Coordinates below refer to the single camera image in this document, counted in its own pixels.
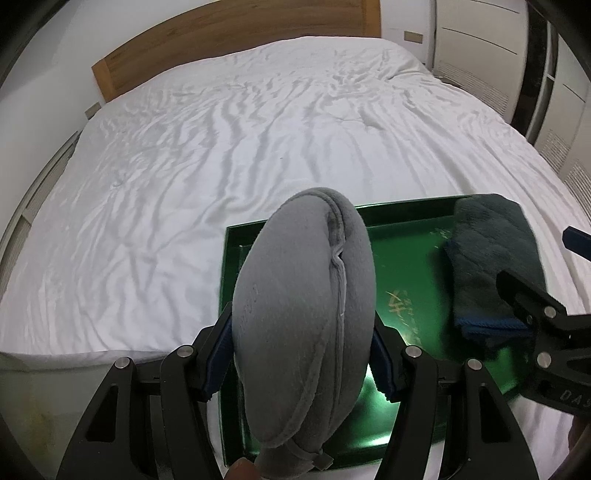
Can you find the dark teal towel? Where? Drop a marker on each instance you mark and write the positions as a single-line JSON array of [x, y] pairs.
[[489, 240]]

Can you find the grey wall trim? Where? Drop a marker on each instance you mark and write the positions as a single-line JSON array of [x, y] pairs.
[[37, 203]]

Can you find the white wall socket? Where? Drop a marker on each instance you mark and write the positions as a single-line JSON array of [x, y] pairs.
[[92, 110], [413, 37]]

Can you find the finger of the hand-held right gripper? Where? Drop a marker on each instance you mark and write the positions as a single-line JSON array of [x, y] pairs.
[[577, 237], [521, 290]]

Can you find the grey neck pillow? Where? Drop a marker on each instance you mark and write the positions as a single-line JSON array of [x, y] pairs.
[[295, 300]]

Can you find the person's left hand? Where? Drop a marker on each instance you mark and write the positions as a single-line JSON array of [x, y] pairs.
[[242, 471]]

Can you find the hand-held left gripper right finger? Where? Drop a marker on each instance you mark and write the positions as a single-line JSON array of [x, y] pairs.
[[381, 364]]

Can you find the wooden headboard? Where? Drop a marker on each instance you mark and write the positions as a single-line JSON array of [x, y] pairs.
[[231, 32]]

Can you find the white bed sheet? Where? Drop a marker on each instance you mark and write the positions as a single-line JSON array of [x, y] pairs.
[[184, 184]]

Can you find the white wardrobe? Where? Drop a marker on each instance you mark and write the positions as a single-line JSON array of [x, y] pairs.
[[485, 41]]

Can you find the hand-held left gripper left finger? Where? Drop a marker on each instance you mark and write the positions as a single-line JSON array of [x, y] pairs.
[[217, 344]]

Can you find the green tray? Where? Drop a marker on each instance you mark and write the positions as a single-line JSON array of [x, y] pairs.
[[406, 258]]

